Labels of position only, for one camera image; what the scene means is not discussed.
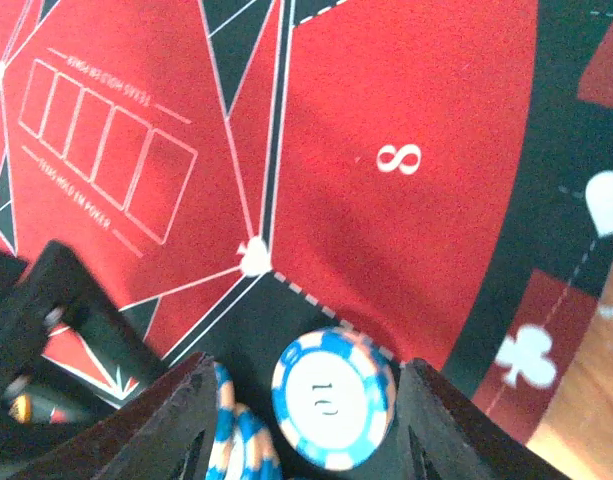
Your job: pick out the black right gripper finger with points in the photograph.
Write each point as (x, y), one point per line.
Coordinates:
(443, 435)

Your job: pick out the round red black poker mat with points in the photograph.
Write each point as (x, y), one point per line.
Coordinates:
(434, 175)

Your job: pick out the blue white poker chips pile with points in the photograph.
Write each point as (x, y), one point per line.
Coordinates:
(333, 397)

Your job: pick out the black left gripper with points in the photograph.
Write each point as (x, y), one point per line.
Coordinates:
(167, 432)

